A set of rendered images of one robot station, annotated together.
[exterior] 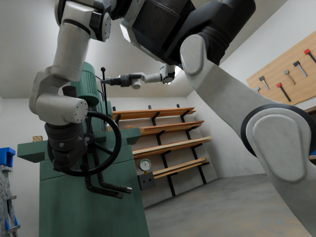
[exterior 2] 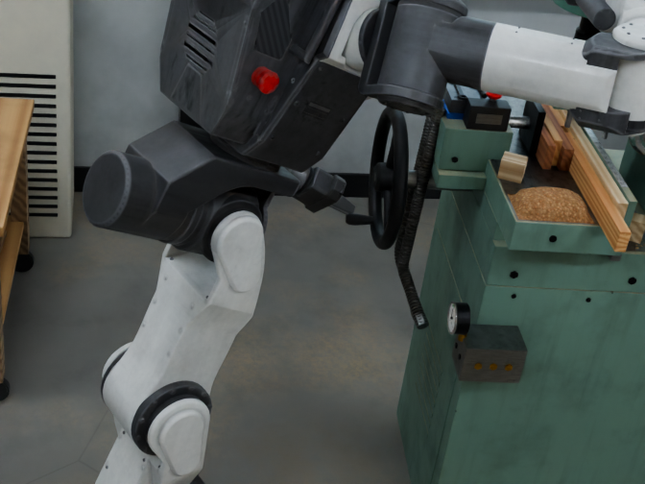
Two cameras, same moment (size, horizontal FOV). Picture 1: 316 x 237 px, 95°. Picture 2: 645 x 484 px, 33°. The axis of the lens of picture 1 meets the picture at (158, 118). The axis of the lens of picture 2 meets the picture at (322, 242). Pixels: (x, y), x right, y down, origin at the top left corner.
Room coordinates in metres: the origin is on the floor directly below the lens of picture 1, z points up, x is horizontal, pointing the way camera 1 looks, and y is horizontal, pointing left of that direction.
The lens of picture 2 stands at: (1.04, -1.55, 1.84)
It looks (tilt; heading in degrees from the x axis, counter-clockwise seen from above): 32 degrees down; 107
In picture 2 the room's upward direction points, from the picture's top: 8 degrees clockwise
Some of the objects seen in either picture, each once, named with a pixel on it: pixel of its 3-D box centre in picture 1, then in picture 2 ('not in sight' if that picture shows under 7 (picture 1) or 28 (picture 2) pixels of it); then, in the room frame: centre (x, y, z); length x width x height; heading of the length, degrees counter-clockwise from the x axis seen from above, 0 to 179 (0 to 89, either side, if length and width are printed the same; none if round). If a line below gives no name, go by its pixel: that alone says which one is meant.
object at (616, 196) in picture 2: not in sight; (572, 137); (0.92, 0.48, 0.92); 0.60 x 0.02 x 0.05; 116
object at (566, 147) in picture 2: not in sight; (551, 133); (0.87, 0.48, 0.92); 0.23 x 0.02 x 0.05; 116
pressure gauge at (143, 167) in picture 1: (145, 167); (460, 322); (0.82, 0.14, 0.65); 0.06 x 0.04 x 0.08; 116
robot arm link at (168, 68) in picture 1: (168, 68); (575, 72); (0.94, -0.18, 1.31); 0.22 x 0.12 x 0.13; 2
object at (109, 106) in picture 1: (106, 110); not in sight; (1.16, 0.42, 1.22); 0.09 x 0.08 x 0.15; 26
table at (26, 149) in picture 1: (89, 142); (505, 157); (0.80, 0.43, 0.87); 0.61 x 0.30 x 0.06; 116
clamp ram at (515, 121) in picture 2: not in sight; (517, 122); (0.81, 0.43, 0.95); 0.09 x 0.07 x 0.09; 116
